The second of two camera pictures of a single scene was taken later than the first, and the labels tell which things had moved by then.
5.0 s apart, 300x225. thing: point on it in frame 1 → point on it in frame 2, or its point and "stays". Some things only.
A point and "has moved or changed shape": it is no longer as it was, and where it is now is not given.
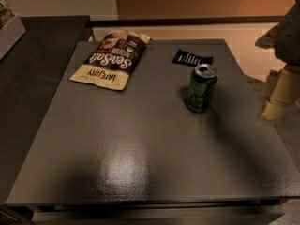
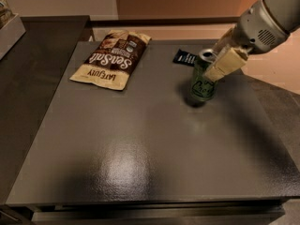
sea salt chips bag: x=112 y=61 stays
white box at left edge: x=10 y=34 stays
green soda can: x=202 y=87 has moved or changed shape
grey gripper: x=290 y=37 → x=257 y=29
